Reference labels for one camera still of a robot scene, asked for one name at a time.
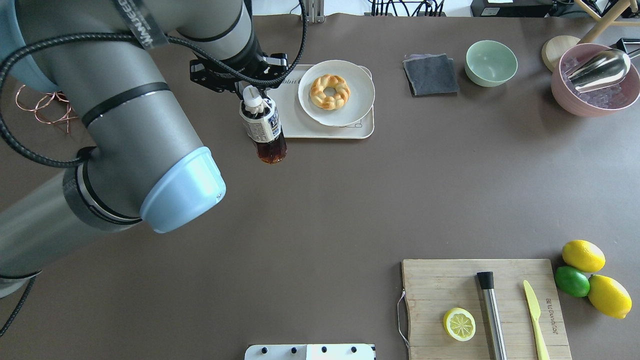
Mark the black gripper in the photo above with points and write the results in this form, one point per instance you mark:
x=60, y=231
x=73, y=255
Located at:
x=248, y=68

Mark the tea bottle white cap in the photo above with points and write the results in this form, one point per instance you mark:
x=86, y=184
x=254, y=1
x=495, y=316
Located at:
x=263, y=125

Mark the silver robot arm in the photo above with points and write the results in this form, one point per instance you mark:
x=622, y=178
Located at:
x=148, y=163

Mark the cream serving tray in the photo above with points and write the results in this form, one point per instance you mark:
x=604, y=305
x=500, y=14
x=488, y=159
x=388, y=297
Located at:
x=300, y=118

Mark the white plate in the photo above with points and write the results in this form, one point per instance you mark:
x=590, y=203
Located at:
x=361, y=99

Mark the dark grey folded cloth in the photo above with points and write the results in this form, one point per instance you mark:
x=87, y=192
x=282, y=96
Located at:
x=430, y=74

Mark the mint green bowl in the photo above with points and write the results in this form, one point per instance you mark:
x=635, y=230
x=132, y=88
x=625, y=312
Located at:
x=490, y=63

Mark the steel muddler with black tip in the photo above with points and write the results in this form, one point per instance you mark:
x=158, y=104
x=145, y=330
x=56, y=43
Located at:
x=487, y=286

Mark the half lemon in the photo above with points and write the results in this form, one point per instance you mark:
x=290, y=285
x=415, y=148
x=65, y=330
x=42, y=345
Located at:
x=459, y=324

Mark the pink ice bowl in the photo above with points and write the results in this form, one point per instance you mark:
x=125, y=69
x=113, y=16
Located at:
x=596, y=103

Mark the steel ice scoop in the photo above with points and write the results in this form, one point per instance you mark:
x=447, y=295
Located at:
x=607, y=68

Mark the whole yellow lemon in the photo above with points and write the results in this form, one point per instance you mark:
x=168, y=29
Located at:
x=583, y=255

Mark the green lime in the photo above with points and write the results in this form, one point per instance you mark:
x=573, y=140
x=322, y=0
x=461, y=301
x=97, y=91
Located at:
x=572, y=281

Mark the yellow plastic knife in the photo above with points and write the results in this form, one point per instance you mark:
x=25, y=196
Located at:
x=535, y=314

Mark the braided ring pastry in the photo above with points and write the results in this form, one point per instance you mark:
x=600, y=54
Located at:
x=329, y=92

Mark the copper wire bottle rack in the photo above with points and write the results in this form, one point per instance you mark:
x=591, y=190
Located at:
x=48, y=108

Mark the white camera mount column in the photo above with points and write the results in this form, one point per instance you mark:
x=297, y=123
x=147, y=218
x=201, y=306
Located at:
x=322, y=351

